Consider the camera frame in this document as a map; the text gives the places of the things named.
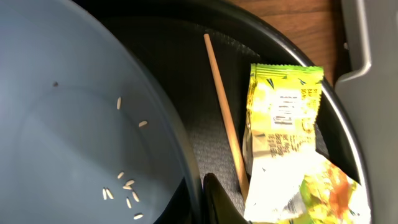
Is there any green yellow snack wrapper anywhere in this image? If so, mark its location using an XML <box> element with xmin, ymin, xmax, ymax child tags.
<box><xmin>244</xmin><ymin>63</ymin><xmax>324</xmax><ymax>223</ymax></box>

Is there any round black serving tray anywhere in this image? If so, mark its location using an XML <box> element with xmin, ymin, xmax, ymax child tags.
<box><xmin>73</xmin><ymin>0</ymin><xmax>373</xmax><ymax>224</ymax></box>

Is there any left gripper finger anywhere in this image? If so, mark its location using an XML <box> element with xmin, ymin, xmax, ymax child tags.
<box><xmin>203</xmin><ymin>173</ymin><xmax>248</xmax><ymax>224</ymax></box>

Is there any orange green torn wrapper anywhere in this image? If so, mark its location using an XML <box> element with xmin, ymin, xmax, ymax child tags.
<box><xmin>278</xmin><ymin>152</ymin><xmax>371</xmax><ymax>224</ymax></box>

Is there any grey dishwasher rack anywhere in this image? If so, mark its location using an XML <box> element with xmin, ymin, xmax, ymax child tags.
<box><xmin>335</xmin><ymin>0</ymin><xmax>397</xmax><ymax>223</ymax></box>

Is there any wooden chopstick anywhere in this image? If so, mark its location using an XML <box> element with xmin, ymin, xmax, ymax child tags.
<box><xmin>203</xmin><ymin>34</ymin><xmax>249</xmax><ymax>202</ymax></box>

